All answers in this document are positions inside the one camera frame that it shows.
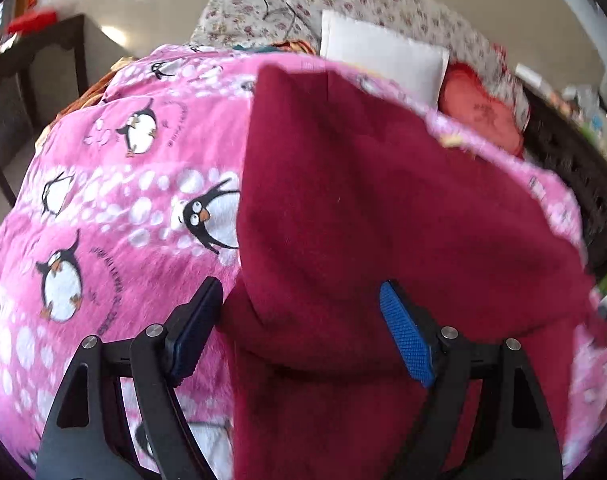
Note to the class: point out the dark wooden side table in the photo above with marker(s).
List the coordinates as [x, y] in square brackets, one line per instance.
[79, 35]

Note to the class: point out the yellow red folded cloth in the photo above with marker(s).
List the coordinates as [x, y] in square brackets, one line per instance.
[293, 46]

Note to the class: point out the dark wooden headboard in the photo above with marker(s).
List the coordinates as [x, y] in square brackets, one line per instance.
[558, 145]

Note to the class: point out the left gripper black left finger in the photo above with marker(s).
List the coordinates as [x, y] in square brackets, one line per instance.
[116, 414]

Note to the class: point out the dark red garment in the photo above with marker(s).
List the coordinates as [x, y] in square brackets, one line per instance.
[340, 192]

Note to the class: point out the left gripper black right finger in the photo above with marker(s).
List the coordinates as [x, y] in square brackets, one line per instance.
[485, 415]

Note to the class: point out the pink penguin blanket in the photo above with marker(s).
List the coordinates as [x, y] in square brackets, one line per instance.
[132, 201]

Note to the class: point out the red box on table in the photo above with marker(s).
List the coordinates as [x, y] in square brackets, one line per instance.
[33, 21]

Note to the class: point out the white pillow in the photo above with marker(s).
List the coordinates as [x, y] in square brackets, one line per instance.
[418, 68]

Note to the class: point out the red heart cushion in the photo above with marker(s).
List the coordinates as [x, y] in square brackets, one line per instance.
[464, 98]

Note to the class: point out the floral grey quilt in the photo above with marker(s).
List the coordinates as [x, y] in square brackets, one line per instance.
[252, 23]

